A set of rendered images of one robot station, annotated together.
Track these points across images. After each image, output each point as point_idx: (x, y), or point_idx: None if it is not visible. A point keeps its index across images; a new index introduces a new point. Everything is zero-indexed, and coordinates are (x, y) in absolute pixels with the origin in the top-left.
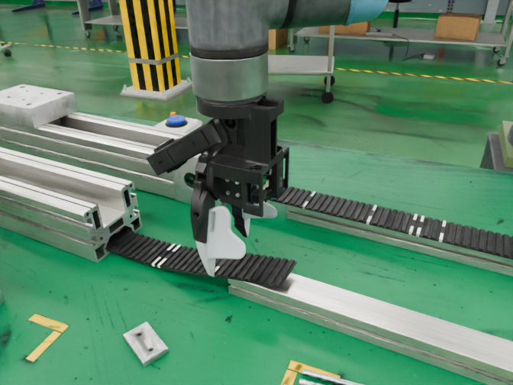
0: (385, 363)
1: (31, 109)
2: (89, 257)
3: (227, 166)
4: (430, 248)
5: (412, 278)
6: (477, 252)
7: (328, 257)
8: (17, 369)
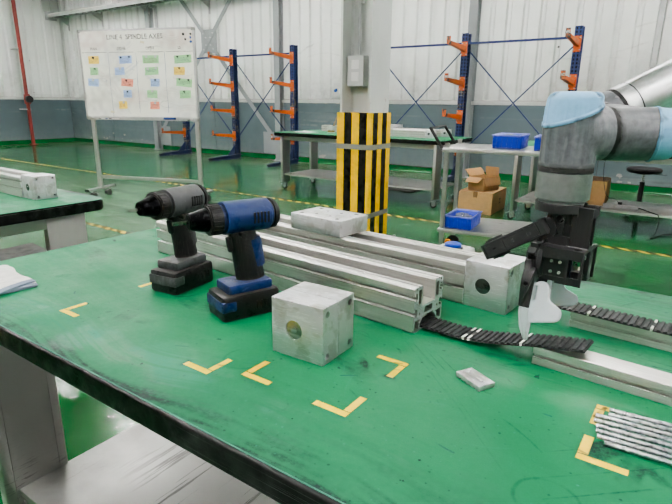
0: None
1: (341, 222)
2: (407, 328)
3: (555, 248)
4: None
5: None
6: None
7: (615, 353)
8: (383, 380)
